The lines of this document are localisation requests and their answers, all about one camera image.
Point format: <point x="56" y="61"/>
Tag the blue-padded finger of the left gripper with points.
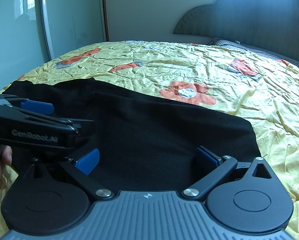
<point x="38" y="107"/>

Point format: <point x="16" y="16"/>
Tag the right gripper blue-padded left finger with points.
<point x="78" y="171"/>

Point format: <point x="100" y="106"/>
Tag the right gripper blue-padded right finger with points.
<point x="217" y="169"/>

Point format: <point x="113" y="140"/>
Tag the black pants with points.
<point x="146" y="143"/>

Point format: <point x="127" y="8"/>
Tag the yellow floral bedspread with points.
<point x="263" y="91"/>

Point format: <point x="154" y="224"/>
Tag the glass floral wardrobe door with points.
<point x="33" y="32"/>

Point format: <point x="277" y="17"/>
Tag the grey striped pillow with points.
<point x="236" y="45"/>

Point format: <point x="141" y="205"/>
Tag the dark scalloped headboard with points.
<point x="269" y="24"/>

